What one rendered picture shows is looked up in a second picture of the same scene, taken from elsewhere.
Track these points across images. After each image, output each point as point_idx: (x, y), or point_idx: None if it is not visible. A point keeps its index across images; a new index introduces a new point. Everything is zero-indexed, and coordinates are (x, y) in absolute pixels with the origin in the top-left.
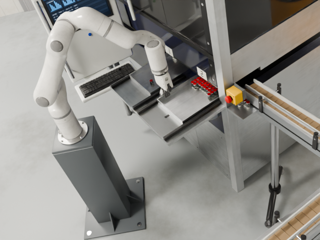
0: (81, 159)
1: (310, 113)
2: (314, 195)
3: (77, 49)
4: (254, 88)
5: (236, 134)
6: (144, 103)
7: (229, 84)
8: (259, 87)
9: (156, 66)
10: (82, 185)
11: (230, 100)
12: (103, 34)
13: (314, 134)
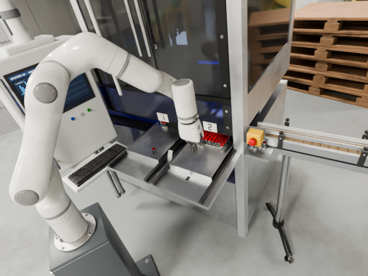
0: (93, 263)
1: (336, 134)
2: None
3: (60, 137)
4: None
5: (247, 180)
6: (155, 172)
7: (246, 127)
8: (264, 128)
9: (189, 110)
10: None
11: (256, 142)
12: (119, 70)
13: (365, 149)
